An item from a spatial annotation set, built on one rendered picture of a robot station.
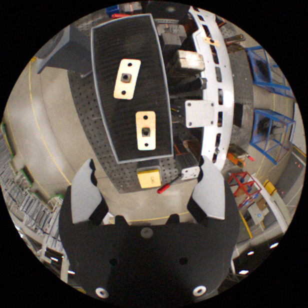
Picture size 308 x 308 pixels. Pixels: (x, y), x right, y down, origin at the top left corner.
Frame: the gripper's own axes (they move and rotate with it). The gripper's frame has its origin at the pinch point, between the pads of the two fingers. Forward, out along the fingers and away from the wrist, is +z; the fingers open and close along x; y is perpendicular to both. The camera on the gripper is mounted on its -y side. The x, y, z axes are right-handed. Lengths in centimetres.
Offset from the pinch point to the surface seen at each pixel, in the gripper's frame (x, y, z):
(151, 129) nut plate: 1.1, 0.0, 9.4
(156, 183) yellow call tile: 2.3, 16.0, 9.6
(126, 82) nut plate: -3.6, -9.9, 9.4
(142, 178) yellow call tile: -1.5, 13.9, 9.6
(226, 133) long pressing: 38.2, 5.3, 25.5
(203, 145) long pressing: 24.8, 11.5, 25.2
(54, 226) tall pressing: -296, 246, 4
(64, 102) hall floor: -137, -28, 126
